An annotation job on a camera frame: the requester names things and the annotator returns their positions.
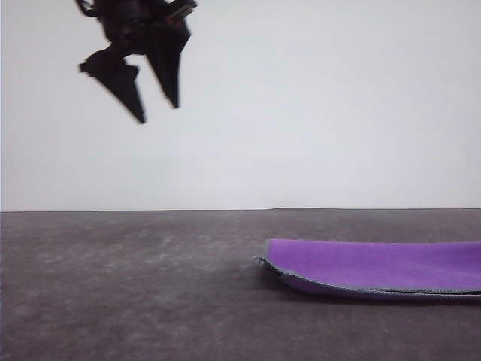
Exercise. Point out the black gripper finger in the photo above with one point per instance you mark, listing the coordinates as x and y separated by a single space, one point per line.
167 71
124 88

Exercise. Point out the purple towel with grey hem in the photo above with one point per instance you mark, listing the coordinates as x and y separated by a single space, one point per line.
376 263

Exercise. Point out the grey table cloth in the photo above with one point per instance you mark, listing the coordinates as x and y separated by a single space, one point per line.
150 301

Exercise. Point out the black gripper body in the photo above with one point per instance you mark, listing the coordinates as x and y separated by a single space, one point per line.
139 30

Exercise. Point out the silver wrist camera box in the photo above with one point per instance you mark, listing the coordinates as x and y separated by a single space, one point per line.
183 9

